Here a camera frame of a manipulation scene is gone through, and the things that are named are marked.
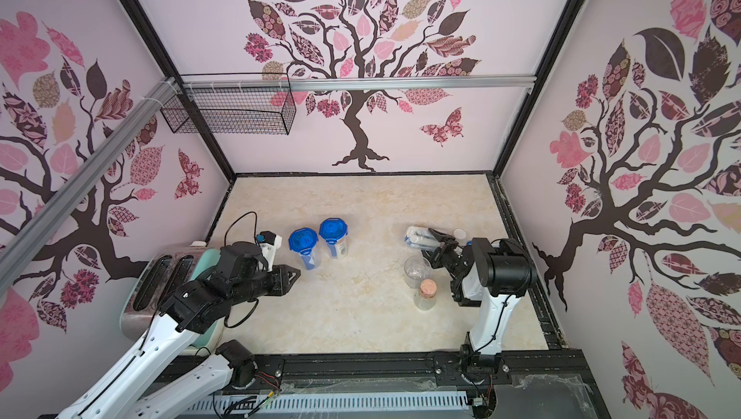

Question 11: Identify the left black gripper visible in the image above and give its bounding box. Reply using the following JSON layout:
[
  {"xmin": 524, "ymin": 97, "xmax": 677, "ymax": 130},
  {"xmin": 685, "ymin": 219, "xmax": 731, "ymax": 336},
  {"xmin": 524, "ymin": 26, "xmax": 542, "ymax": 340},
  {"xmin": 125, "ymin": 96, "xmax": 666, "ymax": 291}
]
[{"xmin": 228, "ymin": 264, "xmax": 300, "ymax": 305}]

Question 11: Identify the small white round cap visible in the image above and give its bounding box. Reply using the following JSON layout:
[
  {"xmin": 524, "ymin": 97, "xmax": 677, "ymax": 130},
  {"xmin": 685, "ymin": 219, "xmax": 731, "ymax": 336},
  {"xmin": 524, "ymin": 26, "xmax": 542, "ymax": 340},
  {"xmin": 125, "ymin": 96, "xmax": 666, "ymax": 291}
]
[{"xmin": 453, "ymin": 228, "xmax": 467, "ymax": 241}]

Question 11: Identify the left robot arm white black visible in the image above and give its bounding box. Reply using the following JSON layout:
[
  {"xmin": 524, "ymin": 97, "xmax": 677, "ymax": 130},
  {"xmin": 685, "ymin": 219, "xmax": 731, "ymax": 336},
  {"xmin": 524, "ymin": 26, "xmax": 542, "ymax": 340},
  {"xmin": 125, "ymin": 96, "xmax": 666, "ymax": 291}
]
[{"xmin": 58, "ymin": 242, "xmax": 301, "ymax": 418}]

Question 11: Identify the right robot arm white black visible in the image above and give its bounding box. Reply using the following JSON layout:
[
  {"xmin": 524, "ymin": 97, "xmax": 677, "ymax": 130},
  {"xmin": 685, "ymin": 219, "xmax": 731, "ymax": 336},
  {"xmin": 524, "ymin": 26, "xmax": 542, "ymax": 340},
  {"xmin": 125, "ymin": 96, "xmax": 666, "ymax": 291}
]
[{"xmin": 423, "ymin": 229, "xmax": 536, "ymax": 368}]

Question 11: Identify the clear drinking glass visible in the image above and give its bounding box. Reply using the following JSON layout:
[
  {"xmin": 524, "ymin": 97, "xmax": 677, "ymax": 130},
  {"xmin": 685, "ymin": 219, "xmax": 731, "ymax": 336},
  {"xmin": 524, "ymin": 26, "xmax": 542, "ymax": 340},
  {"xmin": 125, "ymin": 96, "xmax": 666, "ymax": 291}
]
[{"xmin": 403, "ymin": 255, "xmax": 432, "ymax": 289}]

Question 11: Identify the small corked glass jar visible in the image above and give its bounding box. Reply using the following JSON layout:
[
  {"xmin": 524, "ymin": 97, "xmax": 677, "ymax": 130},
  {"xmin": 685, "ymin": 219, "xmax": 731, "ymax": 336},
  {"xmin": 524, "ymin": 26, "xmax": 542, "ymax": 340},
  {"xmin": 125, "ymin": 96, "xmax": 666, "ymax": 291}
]
[{"xmin": 414, "ymin": 278, "xmax": 438, "ymax": 311}]

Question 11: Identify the mint green silver toaster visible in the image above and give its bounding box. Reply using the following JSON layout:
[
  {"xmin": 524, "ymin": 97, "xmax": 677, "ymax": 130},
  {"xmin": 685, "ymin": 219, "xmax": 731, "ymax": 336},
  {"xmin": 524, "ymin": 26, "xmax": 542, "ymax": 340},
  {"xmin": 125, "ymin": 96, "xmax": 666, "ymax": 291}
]
[{"xmin": 120, "ymin": 242, "xmax": 219, "ymax": 341}]

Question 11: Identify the white slotted cable duct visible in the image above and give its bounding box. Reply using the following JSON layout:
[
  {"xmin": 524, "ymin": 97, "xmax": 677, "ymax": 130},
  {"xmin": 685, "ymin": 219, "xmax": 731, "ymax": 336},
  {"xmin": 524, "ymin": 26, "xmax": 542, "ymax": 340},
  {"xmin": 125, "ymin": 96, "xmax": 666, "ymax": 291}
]
[{"xmin": 181, "ymin": 391, "xmax": 472, "ymax": 418}]

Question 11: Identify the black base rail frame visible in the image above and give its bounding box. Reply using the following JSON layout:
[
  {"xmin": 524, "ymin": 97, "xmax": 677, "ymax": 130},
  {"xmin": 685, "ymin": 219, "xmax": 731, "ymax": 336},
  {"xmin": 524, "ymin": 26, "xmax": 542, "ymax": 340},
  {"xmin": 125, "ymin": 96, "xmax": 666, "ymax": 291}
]
[{"xmin": 148, "ymin": 350, "xmax": 611, "ymax": 418}]

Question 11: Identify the black wire basket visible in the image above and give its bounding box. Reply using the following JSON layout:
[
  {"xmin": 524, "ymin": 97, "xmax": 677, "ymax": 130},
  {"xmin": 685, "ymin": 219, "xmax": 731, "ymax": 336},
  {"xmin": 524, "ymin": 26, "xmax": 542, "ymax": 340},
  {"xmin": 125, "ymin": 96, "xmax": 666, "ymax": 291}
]
[{"xmin": 161, "ymin": 72, "xmax": 297, "ymax": 135}]

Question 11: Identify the back aluminium rail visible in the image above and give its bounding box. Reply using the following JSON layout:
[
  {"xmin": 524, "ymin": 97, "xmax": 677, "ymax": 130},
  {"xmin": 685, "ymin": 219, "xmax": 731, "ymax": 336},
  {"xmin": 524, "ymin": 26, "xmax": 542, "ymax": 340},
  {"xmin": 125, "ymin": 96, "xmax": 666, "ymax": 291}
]
[{"xmin": 183, "ymin": 74, "xmax": 536, "ymax": 92}]

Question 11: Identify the aluminium rail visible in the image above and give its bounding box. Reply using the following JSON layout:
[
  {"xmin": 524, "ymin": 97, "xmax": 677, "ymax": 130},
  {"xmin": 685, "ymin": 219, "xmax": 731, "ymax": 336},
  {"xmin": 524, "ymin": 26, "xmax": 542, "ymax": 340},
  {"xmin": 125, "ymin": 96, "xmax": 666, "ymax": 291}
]
[
  {"xmin": 1, "ymin": 78, "xmax": 179, "ymax": 292},
  {"xmin": 183, "ymin": 74, "xmax": 536, "ymax": 92}
]

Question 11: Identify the left aluminium rail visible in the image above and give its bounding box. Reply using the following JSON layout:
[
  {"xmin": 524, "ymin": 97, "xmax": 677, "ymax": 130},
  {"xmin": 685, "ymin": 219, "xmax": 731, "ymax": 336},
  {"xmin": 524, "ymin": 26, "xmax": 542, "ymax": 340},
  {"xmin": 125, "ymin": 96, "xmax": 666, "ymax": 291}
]
[{"xmin": 1, "ymin": 78, "xmax": 179, "ymax": 292}]

